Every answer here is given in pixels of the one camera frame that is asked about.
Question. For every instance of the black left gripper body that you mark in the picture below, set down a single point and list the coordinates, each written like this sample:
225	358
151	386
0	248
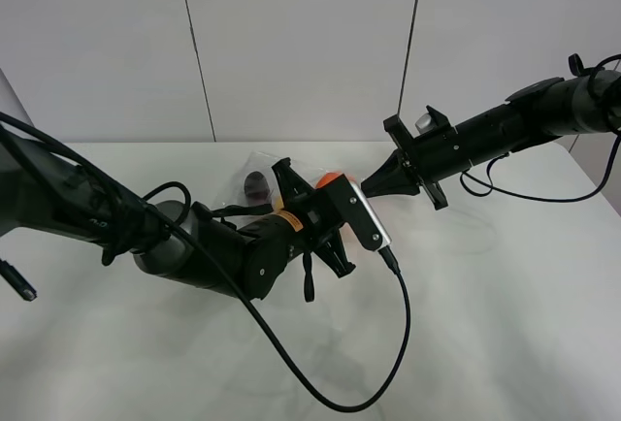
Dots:
309	224

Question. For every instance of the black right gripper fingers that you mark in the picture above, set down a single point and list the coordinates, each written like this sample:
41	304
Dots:
393	177

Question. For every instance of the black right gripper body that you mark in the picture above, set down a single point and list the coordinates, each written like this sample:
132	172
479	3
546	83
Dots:
439	154

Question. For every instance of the clear plastic zip bag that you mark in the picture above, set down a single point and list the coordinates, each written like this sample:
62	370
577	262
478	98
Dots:
231	201

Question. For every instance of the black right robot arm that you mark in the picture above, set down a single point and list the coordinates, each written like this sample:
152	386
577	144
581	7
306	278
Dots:
543	112

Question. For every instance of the orange toy fruit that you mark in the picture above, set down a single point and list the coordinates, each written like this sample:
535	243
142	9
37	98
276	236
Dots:
331	176

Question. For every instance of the purple toy eggplant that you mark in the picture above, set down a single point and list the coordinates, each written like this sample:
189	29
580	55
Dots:
257	190

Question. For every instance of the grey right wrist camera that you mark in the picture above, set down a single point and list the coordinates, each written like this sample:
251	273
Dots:
425	123

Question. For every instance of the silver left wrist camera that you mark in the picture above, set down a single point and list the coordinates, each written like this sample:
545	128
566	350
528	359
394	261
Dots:
364	221

